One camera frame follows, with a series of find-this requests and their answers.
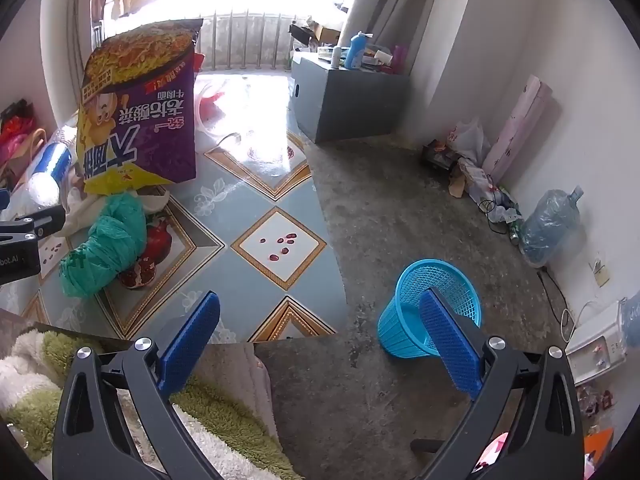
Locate pink slipper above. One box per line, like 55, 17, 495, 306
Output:
477, 432, 511, 473

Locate cardboard box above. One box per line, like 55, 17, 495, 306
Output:
290, 22, 341, 43

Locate metal balcony railing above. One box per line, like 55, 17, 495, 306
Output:
200, 7, 301, 71

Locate pile of red bags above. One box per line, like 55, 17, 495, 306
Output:
0, 100, 46, 171

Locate plastic bottle blue label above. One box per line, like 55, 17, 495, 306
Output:
25, 141, 76, 208

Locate grey cabinet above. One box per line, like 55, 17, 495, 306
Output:
289, 55, 412, 144

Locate black box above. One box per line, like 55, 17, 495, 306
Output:
422, 142, 461, 171

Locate cream cloth bag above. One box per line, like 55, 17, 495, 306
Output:
65, 187, 171, 235

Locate white electric heater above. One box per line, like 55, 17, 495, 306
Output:
565, 300, 640, 386

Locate grey curtain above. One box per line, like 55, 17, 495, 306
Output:
340, 0, 446, 61

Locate translucent plastic bag red contents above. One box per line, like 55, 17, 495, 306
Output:
195, 80, 251, 136

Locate large water jug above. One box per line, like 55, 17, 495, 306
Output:
519, 186, 585, 268

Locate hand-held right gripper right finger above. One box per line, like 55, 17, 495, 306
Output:
417, 287, 586, 480

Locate fluffy green white garment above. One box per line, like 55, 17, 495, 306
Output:
0, 327, 301, 480

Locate green plastic bag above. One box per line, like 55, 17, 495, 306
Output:
59, 194, 148, 298

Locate black cable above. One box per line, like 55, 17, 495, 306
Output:
477, 187, 521, 235

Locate pink floral roll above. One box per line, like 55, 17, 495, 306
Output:
482, 75, 553, 186

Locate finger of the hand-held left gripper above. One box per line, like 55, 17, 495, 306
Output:
0, 205, 67, 242

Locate blue plastic wastebasket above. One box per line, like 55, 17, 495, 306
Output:
377, 259, 483, 359

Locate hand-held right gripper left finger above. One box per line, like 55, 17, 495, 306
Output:
52, 290, 226, 480

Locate purple noodle packet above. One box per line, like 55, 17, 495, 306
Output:
77, 19, 204, 196

